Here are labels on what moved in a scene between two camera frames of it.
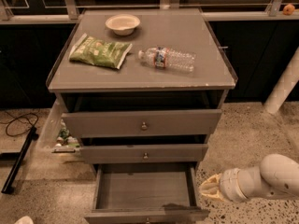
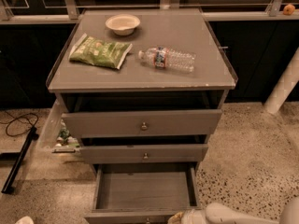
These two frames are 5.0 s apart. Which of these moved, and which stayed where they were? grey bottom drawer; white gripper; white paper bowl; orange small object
Moved: white gripper
Stayed: orange small object; white paper bowl; grey bottom drawer
